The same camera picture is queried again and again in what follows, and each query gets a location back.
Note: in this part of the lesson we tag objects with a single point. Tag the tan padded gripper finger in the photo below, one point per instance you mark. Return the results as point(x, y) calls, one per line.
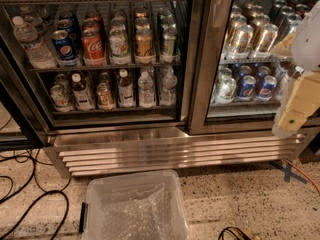
point(303, 101)

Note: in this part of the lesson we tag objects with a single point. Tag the white-cap dark tea bottle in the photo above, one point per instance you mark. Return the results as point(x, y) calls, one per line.
point(125, 90)

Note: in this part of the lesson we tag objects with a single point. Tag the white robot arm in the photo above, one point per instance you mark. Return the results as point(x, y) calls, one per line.
point(303, 46)

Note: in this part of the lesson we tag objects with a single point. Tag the white-cap bottle right fridge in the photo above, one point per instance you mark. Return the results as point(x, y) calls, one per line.
point(282, 75)

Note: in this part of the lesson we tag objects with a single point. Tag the pepsi can fridge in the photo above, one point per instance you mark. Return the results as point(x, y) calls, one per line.
point(266, 88)
point(246, 88)

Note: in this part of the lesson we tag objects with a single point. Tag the left Pepsi can right fridge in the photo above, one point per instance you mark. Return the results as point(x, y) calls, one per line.
point(246, 88)

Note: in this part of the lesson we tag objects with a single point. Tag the white can lower right shelf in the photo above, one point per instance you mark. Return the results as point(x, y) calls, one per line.
point(224, 90)

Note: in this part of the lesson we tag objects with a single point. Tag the gold can fridge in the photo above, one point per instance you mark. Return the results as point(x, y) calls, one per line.
point(240, 43)
point(264, 41)

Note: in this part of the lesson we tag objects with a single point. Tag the silver can right fridge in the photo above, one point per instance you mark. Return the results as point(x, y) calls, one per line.
point(289, 25)

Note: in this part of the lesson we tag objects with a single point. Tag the left gold can right fridge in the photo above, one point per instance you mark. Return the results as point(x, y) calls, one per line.
point(240, 43)

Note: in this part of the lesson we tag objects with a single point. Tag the right clear water bottle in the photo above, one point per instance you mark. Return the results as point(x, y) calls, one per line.
point(168, 82)

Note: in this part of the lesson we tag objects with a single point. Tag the orange label glass bottle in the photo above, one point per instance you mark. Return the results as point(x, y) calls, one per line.
point(105, 97)

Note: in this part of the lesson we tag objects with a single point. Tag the stainless steel glass-door fridge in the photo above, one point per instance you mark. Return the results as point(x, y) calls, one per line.
point(196, 131)

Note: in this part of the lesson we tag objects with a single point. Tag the white-cap dark juice bottle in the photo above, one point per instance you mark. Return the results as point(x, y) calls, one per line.
point(82, 93)

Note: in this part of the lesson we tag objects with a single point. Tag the large clear water bottle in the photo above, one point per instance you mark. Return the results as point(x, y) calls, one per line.
point(33, 44)

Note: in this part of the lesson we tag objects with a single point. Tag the front green silver soda can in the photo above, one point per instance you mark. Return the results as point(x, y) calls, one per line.
point(169, 44)

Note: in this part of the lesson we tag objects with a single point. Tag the clear plastic storage bin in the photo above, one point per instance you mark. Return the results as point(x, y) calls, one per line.
point(139, 206)

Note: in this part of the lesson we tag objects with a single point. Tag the front gold soda can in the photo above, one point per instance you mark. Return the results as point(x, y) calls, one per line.
point(144, 46)

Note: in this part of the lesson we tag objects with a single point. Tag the front white green soda can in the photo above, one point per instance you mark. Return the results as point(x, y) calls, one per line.
point(119, 47)

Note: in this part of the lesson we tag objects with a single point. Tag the front red Coca-Cola can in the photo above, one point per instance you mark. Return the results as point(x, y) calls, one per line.
point(94, 54)

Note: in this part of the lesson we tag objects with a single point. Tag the front blue Pepsi can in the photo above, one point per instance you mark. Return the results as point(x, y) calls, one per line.
point(67, 55)

